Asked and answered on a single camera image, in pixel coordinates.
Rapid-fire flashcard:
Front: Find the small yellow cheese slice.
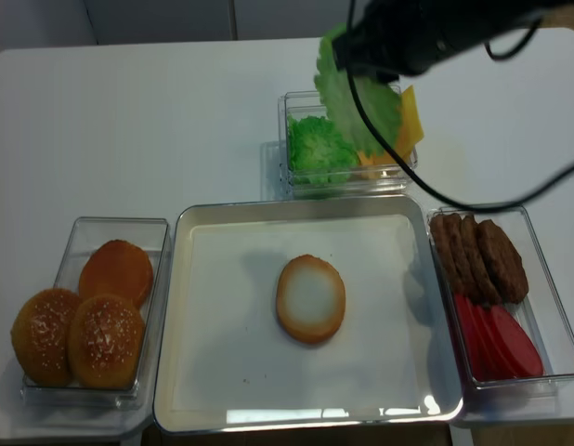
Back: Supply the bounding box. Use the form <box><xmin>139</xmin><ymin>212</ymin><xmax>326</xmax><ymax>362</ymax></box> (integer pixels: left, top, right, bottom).
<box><xmin>358</xmin><ymin>151</ymin><xmax>398</xmax><ymax>180</ymax></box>

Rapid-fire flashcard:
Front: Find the red tomato slice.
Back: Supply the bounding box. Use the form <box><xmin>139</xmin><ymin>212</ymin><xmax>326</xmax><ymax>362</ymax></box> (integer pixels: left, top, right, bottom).
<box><xmin>454</xmin><ymin>294</ymin><xmax>489</xmax><ymax>382</ymax></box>
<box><xmin>488</xmin><ymin>306</ymin><xmax>544</xmax><ymax>378</ymax></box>
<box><xmin>469</xmin><ymin>303</ymin><xmax>518</xmax><ymax>381</ymax></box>

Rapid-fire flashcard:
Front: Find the sesame bun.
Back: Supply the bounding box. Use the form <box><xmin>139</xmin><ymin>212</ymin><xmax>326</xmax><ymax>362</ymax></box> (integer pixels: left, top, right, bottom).
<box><xmin>10</xmin><ymin>288</ymin><xmax>81</xmax><ymax>387</ymax></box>
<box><xmin>67</xmin><ymin>294</ymin><xmax>145</xmax><ymax>389</ymax></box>

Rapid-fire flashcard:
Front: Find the clear bun container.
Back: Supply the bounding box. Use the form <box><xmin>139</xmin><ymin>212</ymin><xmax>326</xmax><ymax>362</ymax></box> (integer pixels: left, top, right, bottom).
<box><xmin>20</xmin><ymin>216</ymin><xmax>172</xmax><ymax>410</ymax></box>

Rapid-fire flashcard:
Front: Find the clear lettuce and cheese container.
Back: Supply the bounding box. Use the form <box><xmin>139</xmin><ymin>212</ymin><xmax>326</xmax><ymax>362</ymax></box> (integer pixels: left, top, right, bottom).
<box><xmin>260</xmin><ymin>91</ymin><xmax>411</xmax><ymax>201</ymax></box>

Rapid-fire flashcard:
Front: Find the white paper tray liner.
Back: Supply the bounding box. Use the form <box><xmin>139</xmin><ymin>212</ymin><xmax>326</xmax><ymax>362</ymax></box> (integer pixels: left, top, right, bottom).
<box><xmin>173</xmin><ymin>215</ymin><xmax>424</xmax><ymax>419</ymax></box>

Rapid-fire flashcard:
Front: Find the sesame bun right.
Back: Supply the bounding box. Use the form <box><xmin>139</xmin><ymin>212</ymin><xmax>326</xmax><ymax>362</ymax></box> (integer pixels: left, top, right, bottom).
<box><xmin>67</xmin><ymin>294</ymin><xmax>145</xmax><ymax>389</ymax></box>

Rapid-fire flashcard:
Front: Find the clear patty and tomato container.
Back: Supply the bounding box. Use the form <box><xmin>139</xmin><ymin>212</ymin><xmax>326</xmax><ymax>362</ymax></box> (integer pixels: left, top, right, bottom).
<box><xmin>434</xmin><ymin>207</ymin><xmax>574</xmax><ymax>403</ymax></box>

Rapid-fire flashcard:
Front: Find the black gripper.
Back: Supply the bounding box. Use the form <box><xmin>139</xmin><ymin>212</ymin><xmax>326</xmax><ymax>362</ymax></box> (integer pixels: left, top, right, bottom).
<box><xmin>332</xmin><ymin>0</ymin><xmax>460</xmax><ymax>85</ymax></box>

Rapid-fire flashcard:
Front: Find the black cable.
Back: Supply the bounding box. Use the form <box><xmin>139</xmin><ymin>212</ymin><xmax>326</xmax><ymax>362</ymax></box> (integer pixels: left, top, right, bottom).
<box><xmin>333</xmin><ymin>0</ymin><xmax>574</xmax><ymax>208</ymax></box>

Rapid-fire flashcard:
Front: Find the silver metal baking tray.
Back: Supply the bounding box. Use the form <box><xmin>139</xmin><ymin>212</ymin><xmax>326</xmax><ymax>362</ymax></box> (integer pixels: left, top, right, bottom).
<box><xmin>153</xmin><ymin>195</ymin><xmax>463</xmax><ymax>434</ymax></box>

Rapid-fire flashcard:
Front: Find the green lettuce leaf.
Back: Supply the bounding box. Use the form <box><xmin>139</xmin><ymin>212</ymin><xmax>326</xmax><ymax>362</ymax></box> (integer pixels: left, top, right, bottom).
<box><xmin>288</xmin><ymin>116</ymin><xmax>359</xmax><ymax>185</ymax></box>
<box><xmin>312</xmin><ymin>22</ymin><xmax>404</xmax><ymax>157</ymax></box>

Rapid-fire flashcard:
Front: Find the brown meat patty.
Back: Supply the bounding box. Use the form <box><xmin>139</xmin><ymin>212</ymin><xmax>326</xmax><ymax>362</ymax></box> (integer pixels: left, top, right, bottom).
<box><xmin>476</xmin><ymin>219</ymin><xmax>529</xmax><ymax>304</ymax></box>
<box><xmin>444</xmin><ymin>214</ymin><xmax>483</xmax><ymax>304</ymax></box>
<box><xmin>429</xmin><ymin>215</ymin><xmax>469</xmax><ymax>296</ymax></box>
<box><xmin>460</xmin><ymin>215</ymin><xmax>502</xmax><ymax>306</ymax></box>

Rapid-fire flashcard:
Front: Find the bottom bun half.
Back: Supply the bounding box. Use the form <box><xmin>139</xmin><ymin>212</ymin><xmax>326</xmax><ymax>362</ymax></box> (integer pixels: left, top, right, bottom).
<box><xmin>276</xmin><ymin>255</ymin><xmax>346</xmax><ymax>345</ymax></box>

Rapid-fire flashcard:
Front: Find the plain brown bun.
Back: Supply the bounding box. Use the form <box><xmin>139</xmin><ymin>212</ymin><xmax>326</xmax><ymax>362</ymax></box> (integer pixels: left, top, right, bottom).
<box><xmin>78</xmin><ymin>240</ymin><xmax>154</xmax><ymax>308</ymax></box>

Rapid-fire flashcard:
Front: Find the large yellow cheese slice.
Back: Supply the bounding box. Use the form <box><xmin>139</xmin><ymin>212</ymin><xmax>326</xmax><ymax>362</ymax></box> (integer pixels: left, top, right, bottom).
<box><xmin>395</xmin><ymin>85</ymin><xmax>424</xmax><ymax>159</ymax></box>

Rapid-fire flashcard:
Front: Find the sesame bun left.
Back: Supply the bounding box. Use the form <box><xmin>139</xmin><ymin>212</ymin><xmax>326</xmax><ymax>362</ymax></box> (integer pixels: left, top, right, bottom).
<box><xmin>10</xmin><ymin>288</ymin><xmax>81</xmax><ymax>387</ymax></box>

